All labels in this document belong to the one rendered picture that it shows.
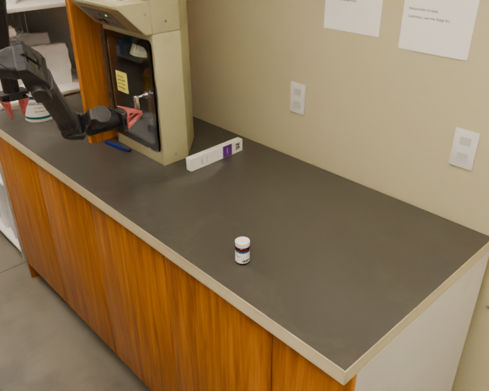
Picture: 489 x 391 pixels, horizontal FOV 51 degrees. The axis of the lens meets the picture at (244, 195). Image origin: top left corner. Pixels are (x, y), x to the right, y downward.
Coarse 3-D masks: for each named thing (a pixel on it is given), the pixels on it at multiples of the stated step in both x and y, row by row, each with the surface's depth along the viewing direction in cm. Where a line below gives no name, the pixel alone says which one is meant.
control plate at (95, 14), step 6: (90, 12) 174; (96, 12) 169; (102, 12) 165; (108, 12) 161; (96, 18) 176; (102, 18) 171; (108, 18) 167; (114, 18) 163; (108, 24) 175; (114, 24) 170; (120, 24) 166
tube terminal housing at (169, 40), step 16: (144, 0) 161; (160, 0) 161; (176, 0) 166; (160, 16) 164; (176, 16) 168; (128, 32) 174; (160, 32) 166; (176, 32) 170; (160, 48) 168; (176, 48) 172; (160, 64) 170; (176, 64) 175; (160, 80) 172; (176, 80) 177; (160, 96) 175; (176, 96) 179; (160, 112) 177; (176, 112) 182; (160, 128) 180; (176, 128) 185; (192, 128) 206; (128, 144) 202; (176, 144) 187; (160, 160) 188; (176, 160) 190
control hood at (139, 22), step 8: (72, 0) 172; (80, 0) 167; (88, 0) 164; (96, 0) 163; (104, 0) 162; (136, 0) 162; (80, 8) 176; (96, 8) 164; (104, 8) 159; (112, 8) 155; (120, 8) 153; (128, 8) 155; (136, 8) 157; (144, 8) 159; (120, 16) 158; (128, 16) 156; (136, 16) 158; (144, 16) 160; (104, 24) 179; (128, 24) 161; (136, 24) 159; (144, 24) 161; (136, 32) 165; (144, 32) 162
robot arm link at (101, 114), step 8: (80, 112) 164; (88, 112) 158; (96, 112) 158; (104, 112) 160; (80, 120) 164; (88, 120) 158; (96, 120) 158; (104, 120) 159; (96, 128) 163; (72, 136) 161; (80, 136) 162
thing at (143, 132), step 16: (112, 32) 179; (112, 48) 183; (128, 48) 175; (144, 48) 168; (112, 64) 187; (128, 64) 179; (144, 64) 171; (112, 80) 191; (128, 80) 182; (144, 80) 174; (128, 96) 186; (144, 112) 182; (144, 128) 186; (144, 144) 190
